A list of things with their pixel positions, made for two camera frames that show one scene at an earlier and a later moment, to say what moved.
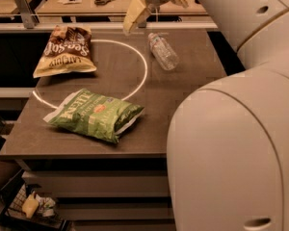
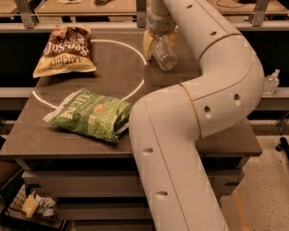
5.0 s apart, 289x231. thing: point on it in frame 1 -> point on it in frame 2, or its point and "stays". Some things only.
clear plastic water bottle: [163, 52] stays
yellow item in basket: [30, 205] stays
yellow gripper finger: [181, 0] -> [172, 36]
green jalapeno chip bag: [93, 114] stays
